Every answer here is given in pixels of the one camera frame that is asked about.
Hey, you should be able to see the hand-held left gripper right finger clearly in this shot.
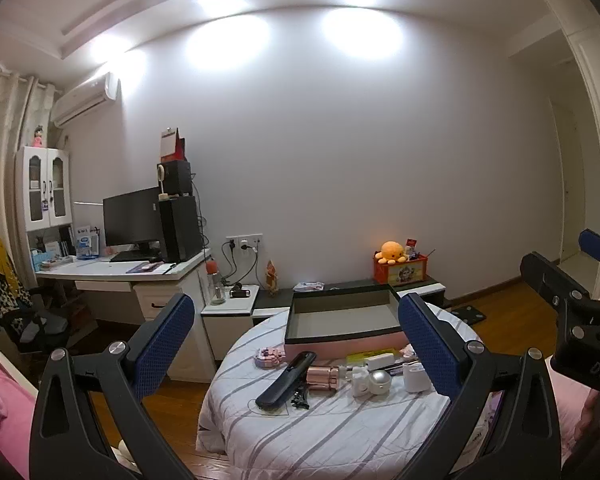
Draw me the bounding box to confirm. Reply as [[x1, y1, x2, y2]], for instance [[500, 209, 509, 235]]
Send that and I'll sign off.
[[397, 292, 563, 480]]

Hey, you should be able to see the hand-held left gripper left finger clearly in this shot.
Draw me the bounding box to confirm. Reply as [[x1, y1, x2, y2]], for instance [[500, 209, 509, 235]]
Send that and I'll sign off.
[[29, 292, 196, 480]]

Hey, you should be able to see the white plastic holder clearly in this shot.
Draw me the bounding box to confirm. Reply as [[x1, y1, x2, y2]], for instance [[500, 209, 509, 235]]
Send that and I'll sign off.
[[402, 360, 433, 393]]

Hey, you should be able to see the white charger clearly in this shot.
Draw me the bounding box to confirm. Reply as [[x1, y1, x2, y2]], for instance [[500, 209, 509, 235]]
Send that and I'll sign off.
[[362, 352, 397, 371]]

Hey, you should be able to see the white and silver round device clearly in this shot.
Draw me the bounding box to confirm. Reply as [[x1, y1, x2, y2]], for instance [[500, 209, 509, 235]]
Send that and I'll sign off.
[[351, 366, 393, 398]]

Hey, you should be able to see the pink storage box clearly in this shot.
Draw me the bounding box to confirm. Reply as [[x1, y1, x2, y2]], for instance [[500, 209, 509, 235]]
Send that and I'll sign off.
[[284, 284, 412, 361]]

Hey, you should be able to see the pink patterned small packet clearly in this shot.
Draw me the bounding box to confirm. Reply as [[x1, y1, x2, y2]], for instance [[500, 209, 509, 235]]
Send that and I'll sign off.
[[252, 346, 286, 367]]

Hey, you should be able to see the rose gold tube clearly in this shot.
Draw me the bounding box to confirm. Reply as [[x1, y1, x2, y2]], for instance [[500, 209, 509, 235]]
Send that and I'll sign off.
[[305, 366, 343, 391]]

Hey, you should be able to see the black hair straightener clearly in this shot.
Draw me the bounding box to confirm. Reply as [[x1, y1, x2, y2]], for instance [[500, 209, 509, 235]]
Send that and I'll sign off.
[[255, 351, 317, 412]]

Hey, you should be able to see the black hair clip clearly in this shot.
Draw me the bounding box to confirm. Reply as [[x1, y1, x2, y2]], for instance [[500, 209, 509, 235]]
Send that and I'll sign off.
[[287, 385, 313, 409]]

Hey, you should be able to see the person's right forearm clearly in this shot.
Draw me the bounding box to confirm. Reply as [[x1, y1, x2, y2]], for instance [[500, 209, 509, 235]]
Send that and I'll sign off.
[[562, 390, 600, 480]]

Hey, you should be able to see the black bathroom scale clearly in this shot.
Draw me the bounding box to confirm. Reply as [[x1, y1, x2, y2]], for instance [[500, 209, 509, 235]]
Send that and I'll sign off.
[[452, 304, 487, 326]]

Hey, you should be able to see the low black and white cabinet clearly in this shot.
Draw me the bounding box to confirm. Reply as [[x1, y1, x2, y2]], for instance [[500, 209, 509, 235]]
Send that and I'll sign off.
[[252, 275, 448, 322]]

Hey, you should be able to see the white nightstand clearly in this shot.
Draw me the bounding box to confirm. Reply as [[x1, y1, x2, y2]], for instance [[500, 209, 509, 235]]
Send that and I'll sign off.
[[201, 284, 261, 361]]

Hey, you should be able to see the white door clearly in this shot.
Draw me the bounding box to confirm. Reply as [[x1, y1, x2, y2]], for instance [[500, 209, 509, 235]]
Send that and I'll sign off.
[[550, 97, 581, 263]]

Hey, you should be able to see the white desk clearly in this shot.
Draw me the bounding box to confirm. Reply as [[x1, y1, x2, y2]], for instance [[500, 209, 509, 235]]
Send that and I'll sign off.
[[35, 247, 216, 383]]

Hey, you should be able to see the red printed toy box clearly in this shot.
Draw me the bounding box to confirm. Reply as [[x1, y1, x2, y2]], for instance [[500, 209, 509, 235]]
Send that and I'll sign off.
[[373, 252, 428, 286]]

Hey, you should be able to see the water bottle with orange lid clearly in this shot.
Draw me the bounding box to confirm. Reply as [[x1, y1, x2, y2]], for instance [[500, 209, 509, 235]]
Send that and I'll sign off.
[[205, 256, 227, 306]]

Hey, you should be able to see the orange octopus plush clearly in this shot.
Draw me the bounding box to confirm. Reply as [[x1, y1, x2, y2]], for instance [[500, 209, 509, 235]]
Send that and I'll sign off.
[[375, 241, 408, 265]]

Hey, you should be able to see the black computer tower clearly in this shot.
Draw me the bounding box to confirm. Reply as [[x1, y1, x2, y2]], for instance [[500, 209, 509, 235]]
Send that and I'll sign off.
[[159, 195, 204, 264]]

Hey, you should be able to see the blue and white box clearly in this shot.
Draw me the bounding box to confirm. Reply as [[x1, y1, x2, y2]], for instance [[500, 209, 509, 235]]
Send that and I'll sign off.
[[77, 225, 101, 260]]

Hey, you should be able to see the black office chair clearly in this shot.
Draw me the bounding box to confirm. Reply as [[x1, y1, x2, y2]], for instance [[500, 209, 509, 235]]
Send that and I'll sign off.
[[0, 285, 73, 356]]

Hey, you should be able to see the black computer monitor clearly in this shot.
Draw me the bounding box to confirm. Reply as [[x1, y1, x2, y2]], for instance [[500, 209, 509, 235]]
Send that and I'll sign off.
[[102, 186, 163, 256]]

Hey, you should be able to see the light blue box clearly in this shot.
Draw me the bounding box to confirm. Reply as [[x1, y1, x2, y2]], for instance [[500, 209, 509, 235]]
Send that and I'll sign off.
[[34, 252, 76, 272]]

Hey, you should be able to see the white wardrobe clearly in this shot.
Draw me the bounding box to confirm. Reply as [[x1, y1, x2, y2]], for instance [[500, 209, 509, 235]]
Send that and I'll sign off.
[[525, 0, 600, 301]]

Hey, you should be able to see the leopard print garment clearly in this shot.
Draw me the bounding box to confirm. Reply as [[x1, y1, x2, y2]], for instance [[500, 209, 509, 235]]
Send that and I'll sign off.
[[0, 260, 33, 336]]

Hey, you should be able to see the small white desk fan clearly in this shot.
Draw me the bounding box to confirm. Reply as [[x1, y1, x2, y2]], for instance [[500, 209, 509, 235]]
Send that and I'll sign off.
[[157, 164, 174, 201]]

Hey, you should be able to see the black speaker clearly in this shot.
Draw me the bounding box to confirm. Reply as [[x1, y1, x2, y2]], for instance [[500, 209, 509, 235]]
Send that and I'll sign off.
[[156, 160, 193, 197]]

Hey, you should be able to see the pink bed cover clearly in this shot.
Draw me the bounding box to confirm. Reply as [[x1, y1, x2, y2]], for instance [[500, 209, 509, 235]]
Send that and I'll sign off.
[[0, 345, 38, 480]]

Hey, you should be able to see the white glass door cabinet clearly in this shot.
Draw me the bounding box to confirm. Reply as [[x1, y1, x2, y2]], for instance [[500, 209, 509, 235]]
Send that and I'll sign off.
[[15, 146, 76, 233]]

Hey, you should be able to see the desk calendar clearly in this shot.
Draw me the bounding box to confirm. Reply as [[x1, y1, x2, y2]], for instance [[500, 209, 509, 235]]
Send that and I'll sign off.
[[160, 129, 181, 163]]

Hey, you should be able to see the white air conditioner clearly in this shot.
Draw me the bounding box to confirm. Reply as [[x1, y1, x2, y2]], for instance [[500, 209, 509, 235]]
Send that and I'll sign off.
[[50, 71, 118, 128]]

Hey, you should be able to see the beige curtain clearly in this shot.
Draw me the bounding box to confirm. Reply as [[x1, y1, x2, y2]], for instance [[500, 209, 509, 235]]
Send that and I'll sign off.
[[0, 60, 63, 281]]

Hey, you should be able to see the black power cable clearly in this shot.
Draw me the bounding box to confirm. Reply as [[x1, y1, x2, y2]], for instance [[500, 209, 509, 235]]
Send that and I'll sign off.
[[222, 241, 239, 282]]

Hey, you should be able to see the white wall outlet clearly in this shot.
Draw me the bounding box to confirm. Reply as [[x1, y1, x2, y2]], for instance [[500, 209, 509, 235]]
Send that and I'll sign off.
[[225, 233, 264, 253]]

